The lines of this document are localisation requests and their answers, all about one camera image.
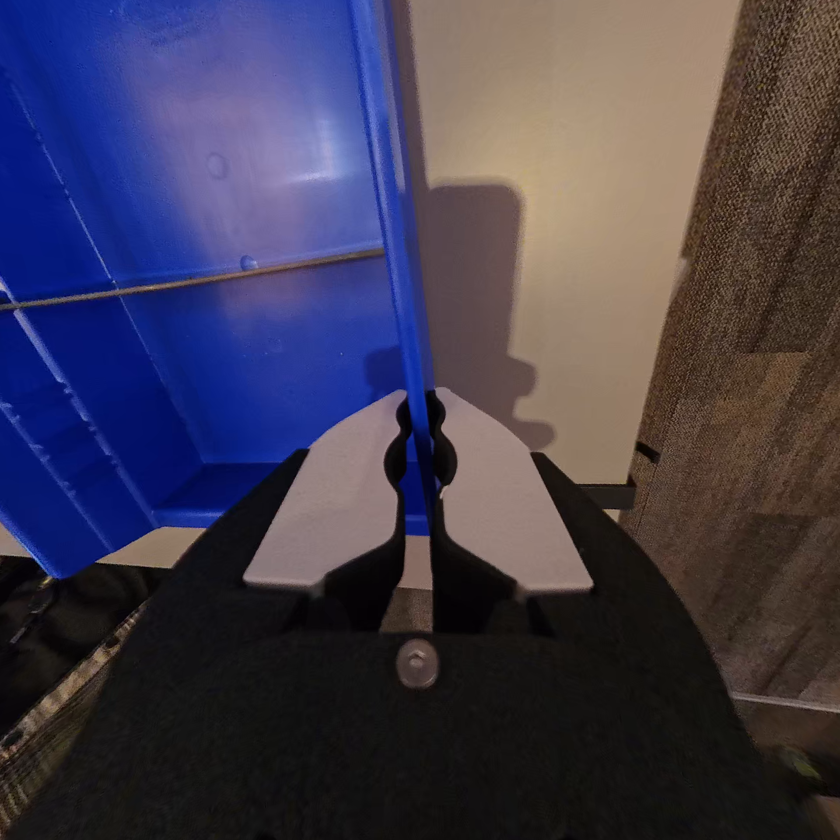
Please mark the person's plaid shirt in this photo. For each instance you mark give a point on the person's plaid shirt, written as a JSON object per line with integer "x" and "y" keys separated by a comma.
{"x": 52, "y": 715}

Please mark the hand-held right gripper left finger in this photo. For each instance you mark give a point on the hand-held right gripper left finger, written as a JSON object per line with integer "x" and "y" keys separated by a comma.
{"x": 328, "y": 512}

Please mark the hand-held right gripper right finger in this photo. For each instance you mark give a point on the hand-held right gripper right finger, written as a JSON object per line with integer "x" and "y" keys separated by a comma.
{"x": 512, "y": 518}

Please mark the blue plastic bin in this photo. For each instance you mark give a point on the blue plastic bin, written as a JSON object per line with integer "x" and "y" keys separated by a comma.
{"x": 197, "y": 164}

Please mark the person's black garment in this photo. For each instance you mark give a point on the person's black garment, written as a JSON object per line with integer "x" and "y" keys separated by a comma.
{"x": 52, "y": 630}

